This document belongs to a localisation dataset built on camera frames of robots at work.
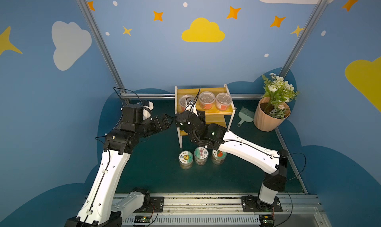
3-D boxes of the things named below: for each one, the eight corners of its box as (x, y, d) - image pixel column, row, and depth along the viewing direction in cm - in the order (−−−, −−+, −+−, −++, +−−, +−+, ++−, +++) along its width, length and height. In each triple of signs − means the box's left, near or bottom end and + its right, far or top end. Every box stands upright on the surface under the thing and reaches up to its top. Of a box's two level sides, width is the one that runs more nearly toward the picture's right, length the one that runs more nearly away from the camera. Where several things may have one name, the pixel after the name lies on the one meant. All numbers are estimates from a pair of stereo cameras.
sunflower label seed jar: (179, 169, 88) (178, 164, 81) (180, 156, 93) (179, 150, 87) (193, 169, 88) (193, 164, 81) (192, 156, 93) (193, 150, 87)
